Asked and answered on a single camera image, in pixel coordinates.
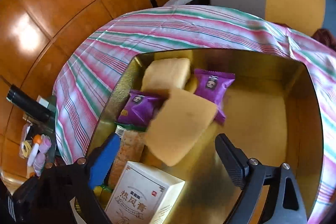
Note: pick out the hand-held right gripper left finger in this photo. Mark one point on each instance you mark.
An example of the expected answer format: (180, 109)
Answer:
(105, 161)

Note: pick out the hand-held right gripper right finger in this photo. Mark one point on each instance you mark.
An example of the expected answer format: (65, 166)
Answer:
(231, 161)

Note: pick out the green label snack packet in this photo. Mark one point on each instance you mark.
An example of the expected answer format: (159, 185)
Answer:
(128, 150)

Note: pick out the white carton box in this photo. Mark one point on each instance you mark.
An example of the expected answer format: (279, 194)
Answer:
(141, 195)

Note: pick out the golden tray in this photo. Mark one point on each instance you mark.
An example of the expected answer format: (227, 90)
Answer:
(257, 113)

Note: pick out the purple snack packet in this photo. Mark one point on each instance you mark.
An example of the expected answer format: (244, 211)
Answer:
(212, 85)
(139, 111)

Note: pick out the pile of small colourful trinkets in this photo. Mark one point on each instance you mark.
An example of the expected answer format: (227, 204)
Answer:
(35, 151)

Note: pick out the small grey box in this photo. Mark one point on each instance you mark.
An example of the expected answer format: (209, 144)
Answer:
(44, 102)

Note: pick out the black cylindrical object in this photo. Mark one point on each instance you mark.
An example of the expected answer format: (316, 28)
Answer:
(29, 106)

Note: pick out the striped cloth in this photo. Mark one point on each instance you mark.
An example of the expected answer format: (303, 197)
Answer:
(118, 37)

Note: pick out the dark red cloth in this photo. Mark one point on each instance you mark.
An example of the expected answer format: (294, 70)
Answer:
(325, 37)

